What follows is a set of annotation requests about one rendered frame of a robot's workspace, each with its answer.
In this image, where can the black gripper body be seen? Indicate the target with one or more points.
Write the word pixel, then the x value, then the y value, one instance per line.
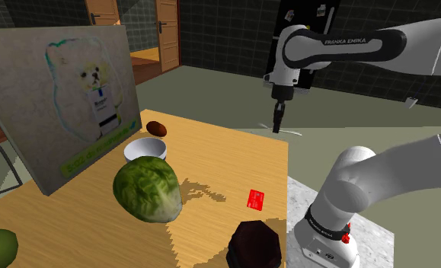
pixel 282 92

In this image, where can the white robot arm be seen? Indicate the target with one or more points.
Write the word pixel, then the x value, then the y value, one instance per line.
pixel 353 193

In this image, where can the wooden table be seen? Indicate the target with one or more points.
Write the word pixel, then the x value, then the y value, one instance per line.
pixel 224 159

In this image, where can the red card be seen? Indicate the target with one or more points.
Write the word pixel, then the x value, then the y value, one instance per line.
pixel 255 199

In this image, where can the wooden door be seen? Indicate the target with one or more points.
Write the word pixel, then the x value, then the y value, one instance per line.
pixel 167 33
pixel 103 11

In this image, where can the brown oval fruit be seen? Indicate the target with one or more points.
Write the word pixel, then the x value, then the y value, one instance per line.
pixel 156 128

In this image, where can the white bowl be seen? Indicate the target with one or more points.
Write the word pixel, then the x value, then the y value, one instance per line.
pixel 145 147

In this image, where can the dark red octagonal box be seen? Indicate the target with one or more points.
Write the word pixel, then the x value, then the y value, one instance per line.
pixel 254 245

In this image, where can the green lettuce head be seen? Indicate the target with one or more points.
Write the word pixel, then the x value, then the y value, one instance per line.
pixel 147 189

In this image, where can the grey marbled robot stand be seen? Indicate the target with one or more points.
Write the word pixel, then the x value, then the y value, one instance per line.
pixel 368 237

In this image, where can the grey box with dog picture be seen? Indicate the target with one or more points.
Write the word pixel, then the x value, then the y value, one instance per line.
pixel 30 122

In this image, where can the metal frame chair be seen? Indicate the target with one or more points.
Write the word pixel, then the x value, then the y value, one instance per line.
pixel 4 159

